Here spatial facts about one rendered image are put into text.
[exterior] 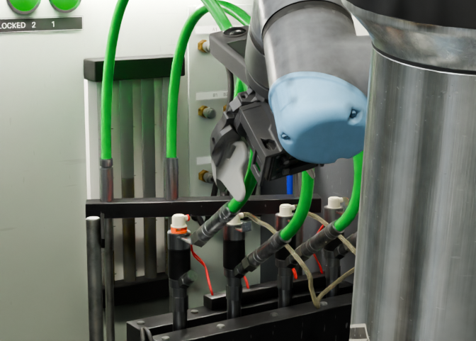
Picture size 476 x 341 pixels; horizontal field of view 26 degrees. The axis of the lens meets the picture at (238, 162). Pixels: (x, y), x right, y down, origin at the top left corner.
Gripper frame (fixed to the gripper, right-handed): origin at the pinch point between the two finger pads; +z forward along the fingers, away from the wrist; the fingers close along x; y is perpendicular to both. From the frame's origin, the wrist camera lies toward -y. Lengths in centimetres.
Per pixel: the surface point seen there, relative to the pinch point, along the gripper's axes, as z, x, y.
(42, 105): 23.9, -14.8, -33.7
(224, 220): 6.3, -3.5, 1.6
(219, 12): -9.0, 1.5, -14.8
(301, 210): 6.2, 5.1, 3.5
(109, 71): 15.5, -6.2, -29.9
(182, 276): 19.3, -7.5, 0.3
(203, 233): 10.5, -5.2, 0.2
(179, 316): 23.7, -8.8, 3.2
